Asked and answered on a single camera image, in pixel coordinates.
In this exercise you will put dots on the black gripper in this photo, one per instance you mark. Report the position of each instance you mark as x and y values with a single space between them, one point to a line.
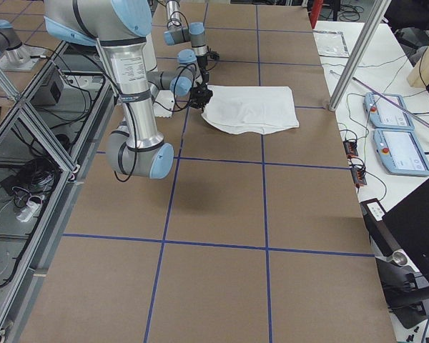
202 94
201 61

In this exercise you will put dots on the white long-sleeve printed shirt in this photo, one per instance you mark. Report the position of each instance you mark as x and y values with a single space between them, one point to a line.
257 109

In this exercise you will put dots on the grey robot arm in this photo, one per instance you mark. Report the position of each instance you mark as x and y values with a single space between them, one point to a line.
119 30
179 31

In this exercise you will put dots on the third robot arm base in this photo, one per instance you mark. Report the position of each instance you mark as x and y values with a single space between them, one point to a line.
14 55

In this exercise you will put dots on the plastic document sleeve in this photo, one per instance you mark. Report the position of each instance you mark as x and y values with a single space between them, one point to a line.
331 43

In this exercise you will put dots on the red electronics board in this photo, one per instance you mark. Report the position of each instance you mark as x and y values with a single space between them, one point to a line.
350 148
358 176

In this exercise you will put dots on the blue teach pendant far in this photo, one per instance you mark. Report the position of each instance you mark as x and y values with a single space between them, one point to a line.
384 116

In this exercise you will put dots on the blue teach pendant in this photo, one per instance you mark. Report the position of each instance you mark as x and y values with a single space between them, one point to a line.
384 116
400 153

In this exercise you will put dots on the blue teach pendant near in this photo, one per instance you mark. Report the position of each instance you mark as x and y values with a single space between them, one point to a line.
400 153

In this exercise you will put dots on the metal reacher grabber stick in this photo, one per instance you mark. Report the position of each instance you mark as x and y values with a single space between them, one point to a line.
392 103

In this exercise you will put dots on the aluminium frame rail structure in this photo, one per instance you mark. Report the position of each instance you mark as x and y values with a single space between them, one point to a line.
47 142

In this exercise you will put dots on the aluminium frame post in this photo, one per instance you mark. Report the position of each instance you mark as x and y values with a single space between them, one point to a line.
369 28

